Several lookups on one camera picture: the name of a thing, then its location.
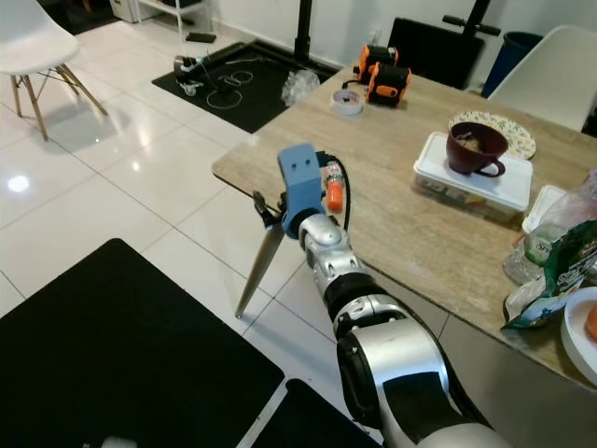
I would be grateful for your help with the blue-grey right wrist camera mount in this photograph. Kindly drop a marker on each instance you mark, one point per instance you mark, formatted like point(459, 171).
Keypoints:
point(300, 182)

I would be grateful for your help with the patterned round plate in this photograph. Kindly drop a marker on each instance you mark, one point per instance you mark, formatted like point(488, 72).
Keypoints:
point(518, 131)

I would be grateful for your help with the white plate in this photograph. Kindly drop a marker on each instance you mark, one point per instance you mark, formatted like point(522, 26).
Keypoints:
point(574, 336)

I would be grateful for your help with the black stand pole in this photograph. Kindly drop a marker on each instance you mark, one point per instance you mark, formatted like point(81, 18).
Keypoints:
point(306, 28)

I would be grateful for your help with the white plastic chair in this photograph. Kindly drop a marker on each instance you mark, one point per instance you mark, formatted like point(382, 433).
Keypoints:
point(33, 42)
point(550, 79)

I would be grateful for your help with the small flat black object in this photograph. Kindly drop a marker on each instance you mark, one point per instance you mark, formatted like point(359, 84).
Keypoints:
point(199, 37)

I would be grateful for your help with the beige wooden dining table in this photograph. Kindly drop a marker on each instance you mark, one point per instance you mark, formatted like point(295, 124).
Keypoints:
point(392, 215)

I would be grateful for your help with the orange and black device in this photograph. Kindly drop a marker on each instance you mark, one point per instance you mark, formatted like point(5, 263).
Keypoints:
point(389, 84)
point(375, 56)

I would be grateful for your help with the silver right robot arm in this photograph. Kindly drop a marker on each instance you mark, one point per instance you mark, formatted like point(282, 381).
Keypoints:
point(410, 373)

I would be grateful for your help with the orange food piece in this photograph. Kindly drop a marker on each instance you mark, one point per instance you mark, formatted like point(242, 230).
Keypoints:
point(592, 322)

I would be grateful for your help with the clear plastic tub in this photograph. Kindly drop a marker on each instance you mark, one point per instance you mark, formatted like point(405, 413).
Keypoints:
point(543, 207)

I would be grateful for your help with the small orange capped bottle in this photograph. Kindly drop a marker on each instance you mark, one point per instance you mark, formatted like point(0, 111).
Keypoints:
point(335, 191)

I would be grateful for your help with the blue bin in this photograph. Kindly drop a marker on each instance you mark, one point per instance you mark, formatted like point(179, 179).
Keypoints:
point(513, 56)

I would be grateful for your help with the white lidded food container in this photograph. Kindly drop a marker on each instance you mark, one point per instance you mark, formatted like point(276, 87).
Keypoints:
point(438, 177)

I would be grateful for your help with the black floor mat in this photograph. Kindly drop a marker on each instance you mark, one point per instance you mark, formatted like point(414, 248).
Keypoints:
point(322, 420)
point(131, 355)
point(266, 98)

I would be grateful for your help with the white tape roll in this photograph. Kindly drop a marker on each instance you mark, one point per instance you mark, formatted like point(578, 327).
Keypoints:
point(347, 101)

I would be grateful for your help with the maroon cup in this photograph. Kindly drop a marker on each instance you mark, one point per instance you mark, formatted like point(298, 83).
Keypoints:
point(476, 149)

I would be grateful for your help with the crumpled clear plastic bag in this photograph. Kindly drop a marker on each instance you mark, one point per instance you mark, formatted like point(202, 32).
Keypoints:
point(300, 86)

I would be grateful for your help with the green snack bag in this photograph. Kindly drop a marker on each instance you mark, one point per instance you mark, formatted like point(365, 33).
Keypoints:
point(560, 271)

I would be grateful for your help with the small grey wheeled gadget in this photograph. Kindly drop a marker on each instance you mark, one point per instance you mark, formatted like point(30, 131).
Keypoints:
point(191, 75)

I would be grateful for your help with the black exercise machine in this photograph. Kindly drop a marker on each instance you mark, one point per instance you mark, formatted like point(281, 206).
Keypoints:
point(438, 51)

